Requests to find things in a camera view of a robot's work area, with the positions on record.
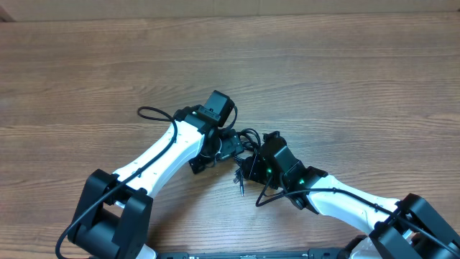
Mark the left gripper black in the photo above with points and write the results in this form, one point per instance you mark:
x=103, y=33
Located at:
x=230, y=144

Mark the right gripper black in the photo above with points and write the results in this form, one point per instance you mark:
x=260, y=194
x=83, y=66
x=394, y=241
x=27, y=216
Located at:
x=249, y=170

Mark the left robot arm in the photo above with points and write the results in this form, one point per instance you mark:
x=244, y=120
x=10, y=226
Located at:
x=112, y=217

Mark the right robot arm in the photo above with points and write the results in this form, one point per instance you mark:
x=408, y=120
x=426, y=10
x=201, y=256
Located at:
x=392, y=228

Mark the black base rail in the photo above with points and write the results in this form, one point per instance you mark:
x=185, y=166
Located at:
x=316, y=253

